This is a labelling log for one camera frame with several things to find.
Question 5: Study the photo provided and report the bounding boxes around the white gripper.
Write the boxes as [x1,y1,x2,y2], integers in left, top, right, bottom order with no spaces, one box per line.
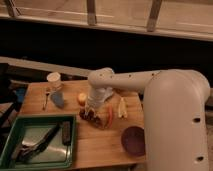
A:
[84,87,113,122]

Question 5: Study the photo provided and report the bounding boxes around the dark purple grape bunch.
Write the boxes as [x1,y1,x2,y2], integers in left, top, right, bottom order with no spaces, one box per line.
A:
[79,109,105,129]

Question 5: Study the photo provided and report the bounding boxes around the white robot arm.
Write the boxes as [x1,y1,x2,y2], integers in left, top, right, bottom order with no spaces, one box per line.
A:
[87,68,210,171]

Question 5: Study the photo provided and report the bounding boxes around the red chili pepper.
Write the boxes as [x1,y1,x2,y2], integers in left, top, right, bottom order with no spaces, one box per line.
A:
[105,105,114,128]

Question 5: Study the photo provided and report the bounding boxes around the yellow apple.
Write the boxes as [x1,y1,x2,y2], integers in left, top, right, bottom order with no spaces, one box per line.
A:
[77,93,87,106]

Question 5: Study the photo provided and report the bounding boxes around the yellow banana piece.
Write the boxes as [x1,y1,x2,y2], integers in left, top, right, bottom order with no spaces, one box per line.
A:
[118,97,128,118]

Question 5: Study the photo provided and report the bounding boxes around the dark rectangular block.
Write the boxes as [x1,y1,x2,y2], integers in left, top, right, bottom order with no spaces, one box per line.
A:
[62,121,71,145]

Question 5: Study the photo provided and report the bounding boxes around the purple bowl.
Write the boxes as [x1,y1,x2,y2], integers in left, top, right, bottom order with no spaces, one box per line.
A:
[121,126,145,157]

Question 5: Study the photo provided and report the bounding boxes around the small metal fork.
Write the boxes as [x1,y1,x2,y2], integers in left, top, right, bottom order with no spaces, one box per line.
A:
[42,87,50,110]

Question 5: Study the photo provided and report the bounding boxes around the white paper cup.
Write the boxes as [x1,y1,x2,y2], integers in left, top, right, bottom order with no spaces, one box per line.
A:
[47,72,62,89]

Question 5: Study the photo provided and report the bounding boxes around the green plastic tray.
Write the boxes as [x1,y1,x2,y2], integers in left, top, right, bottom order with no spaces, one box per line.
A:
[0,115,76,171]

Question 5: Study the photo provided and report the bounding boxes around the black tongs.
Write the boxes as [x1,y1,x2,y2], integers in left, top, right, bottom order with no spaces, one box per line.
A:
[11,123,60,163]

